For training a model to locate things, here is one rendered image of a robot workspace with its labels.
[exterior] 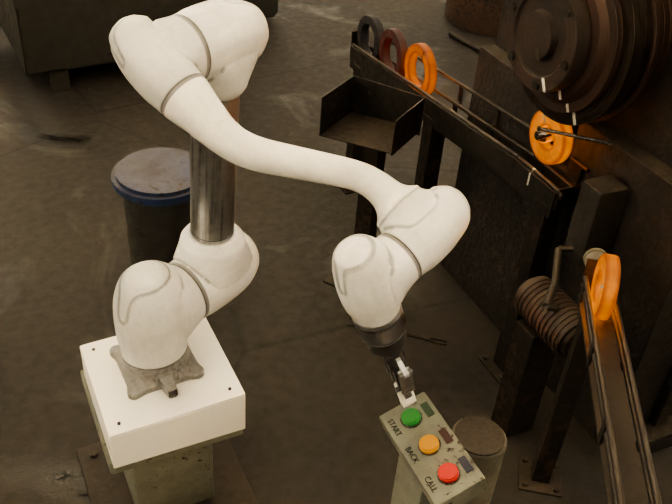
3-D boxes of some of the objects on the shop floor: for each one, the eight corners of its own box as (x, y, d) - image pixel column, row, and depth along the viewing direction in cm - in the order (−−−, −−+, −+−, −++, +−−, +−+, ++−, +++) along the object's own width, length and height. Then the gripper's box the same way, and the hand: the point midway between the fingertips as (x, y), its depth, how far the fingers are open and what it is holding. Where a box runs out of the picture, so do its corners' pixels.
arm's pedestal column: (110, 573, 201) (97, 495, 182) (77, 453, 229) (62, 374, 210) (263, 519, 216) (265, 441, 197) (214, 412, 244) (211, 336, 226)
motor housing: (515, 402, 256) (554, 267, 224) (558, 455, 240) (606, 318, 208) (480, 414, 251) (515, 277, 219) (521, 468, 235) (565, 330, 203)
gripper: (418, 341, 143) (441, 416, 160) (384, 296, 153) (409, 371, 169) (380, 362, 142) (407, 435, 159) (349, 315, 152) (377, 388, 168)
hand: (405, 392), depth 161 cm, fingers closed
